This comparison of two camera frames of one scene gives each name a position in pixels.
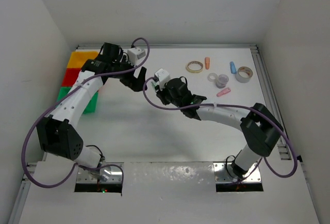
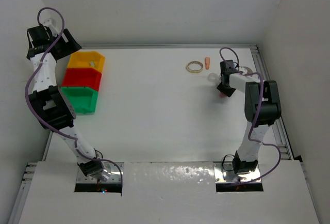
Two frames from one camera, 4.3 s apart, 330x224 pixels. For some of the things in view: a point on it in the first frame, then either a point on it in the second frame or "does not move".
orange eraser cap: (207, 62) does not move
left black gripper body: (128, 79) -> (63, 49)
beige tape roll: (194, 71) does not move
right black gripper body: (166, 96) -> (228, 91)
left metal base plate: (105, 172) does not move
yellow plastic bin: (78, 59) does not move
